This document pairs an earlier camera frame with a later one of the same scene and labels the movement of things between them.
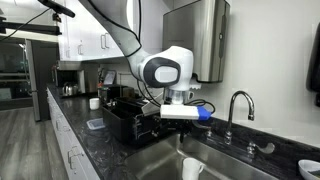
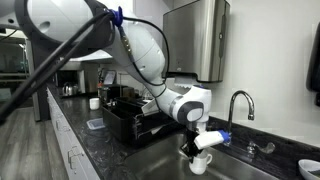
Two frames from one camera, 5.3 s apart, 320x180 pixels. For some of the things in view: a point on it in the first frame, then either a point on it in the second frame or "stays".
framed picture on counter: x=110 y=77 stays
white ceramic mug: x=191 y=169 → x=199 y=162
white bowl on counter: x=305 y=166 stays
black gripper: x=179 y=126 → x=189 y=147
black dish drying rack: x=125 y=118 stays
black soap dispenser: x=313 y=80 stays
